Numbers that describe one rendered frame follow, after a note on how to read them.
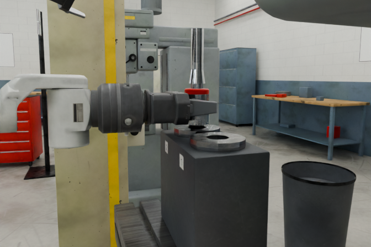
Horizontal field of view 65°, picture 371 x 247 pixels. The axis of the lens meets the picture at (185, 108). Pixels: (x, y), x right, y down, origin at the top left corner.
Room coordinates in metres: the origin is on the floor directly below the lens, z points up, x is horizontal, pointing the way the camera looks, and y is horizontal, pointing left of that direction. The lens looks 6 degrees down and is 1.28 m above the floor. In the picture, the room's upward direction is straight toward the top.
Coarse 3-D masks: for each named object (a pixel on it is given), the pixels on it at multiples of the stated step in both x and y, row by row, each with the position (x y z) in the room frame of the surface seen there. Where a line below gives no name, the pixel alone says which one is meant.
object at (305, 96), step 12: (252, 96) 6.32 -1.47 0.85; (264, 96) 5.90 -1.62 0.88; (276, 96) 5.80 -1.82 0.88; (288, 96) 5.87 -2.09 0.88; (300, 96) 5.64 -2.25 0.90; (252, 132) 6.33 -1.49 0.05; (288, 132) 5.40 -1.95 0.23; (300, 132) 5.40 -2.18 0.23; (312, 132) 5.40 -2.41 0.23; (336, 132) 4.87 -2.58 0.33; (360, 132) 4.60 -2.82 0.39; (324, 144) 4.48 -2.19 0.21; (336, 144) 4.41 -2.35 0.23; (360, 144) 4.58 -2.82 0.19; (360, 156) 4.57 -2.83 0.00
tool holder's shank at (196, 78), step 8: (192, 32) 0.55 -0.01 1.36; (200, 32) 0.54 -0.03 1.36; (192, 40) 0.55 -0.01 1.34; (200, 40) 0.54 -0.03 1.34; (192, 48) 0.55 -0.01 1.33; (200, 48) 0.54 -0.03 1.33; (192, 56) 0.55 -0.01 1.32; (200, 56) 0.54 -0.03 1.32; (192, 64) 0.55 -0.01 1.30; (200, 64) 0.54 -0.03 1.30; (192, 72) 0.55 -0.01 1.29; (200, 72) 0.54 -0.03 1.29; (192, 80) 0.54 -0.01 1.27; (200, 80) 0.54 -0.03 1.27; (192, 88) 0.55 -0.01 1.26; (200, 88) 0.55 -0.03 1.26
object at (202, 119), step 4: (192, 96) 0.53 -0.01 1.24; (196, 96) 0.53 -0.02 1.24; (200, 96) 0.53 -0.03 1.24; (204, 96) 0.54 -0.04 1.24; (208, 96) 0.55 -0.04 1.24; (208, 100) 0.55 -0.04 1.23; (196, 116) 0.53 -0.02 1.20; (200, 116) 0.53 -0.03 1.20; (204, 116) 0.54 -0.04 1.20; (208, 116) 0.55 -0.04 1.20; (192, 120) 0.53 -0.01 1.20; (196, 120) 0.53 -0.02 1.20; (200, 120) 0.53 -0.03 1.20; (204, 120) 0.54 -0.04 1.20; (208, 120) 0.55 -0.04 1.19; (188, 124) 0.54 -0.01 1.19; (192, 124) 0.53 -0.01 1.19; (196, 124) 0.53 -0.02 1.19; (200, 124) 0.53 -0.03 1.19; (204, 124) 0.54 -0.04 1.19
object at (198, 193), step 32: (192, 128) 0.54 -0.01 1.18; (192, 160) 0.39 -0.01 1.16; (224, 160) 0.40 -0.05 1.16; (256, 160) 0.41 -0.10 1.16; (192, 192) 0.39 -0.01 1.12; (224, 192) 0.40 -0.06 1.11; (256, 192) 0.41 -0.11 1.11; (192, 224) 0.39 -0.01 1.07; (224, 224) 0.40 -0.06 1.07; (256, 224) 0.41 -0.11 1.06
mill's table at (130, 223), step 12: (120, 204) 0.65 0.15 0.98; (132, 204) 0.65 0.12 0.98; (144, 204) 0.65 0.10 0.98; (156, 204) 0.65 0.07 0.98; (120, 216) 0.59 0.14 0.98; (132, 216) 0.59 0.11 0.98; (144, 216) 0.62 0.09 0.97; (156, 216) 0.59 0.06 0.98; (120, 228) 0.54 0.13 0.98; (132, 228) 0.54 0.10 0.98; (144, 228) 0.57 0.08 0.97; (156, 228) 0.54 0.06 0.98; (120, 240) 0.54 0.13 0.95; (132, 240) 0.50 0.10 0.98; (144, 240) 0.50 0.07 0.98; (156, 240) 0.52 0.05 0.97; (168, 240) 0.50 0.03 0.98
